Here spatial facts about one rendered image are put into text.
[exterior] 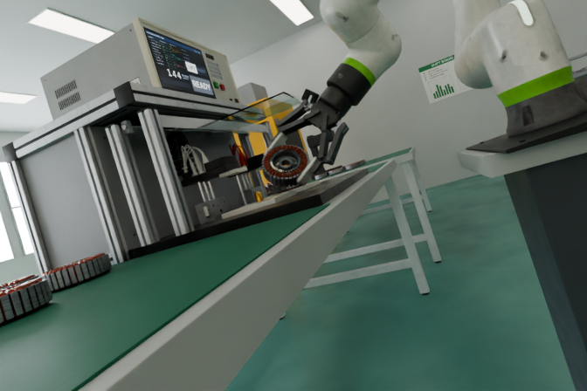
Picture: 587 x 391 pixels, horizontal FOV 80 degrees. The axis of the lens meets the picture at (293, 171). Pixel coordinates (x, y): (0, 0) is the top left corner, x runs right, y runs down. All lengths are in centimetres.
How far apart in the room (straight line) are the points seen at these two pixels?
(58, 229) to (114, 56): 46
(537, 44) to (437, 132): 537
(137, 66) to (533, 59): 88
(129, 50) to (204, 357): 89
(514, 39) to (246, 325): 70
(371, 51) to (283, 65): 590
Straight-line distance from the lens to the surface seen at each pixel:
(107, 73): 109
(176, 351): 22
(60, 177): 102
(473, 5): 101
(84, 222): 98
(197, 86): 112
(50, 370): 26
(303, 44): 667
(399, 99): 618
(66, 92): 120
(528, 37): 82
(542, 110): 81
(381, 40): 84
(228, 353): 26
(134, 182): 87
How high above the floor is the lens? 81
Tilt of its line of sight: 1 degrees up
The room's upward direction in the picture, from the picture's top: 18 degrees counter-clockwise
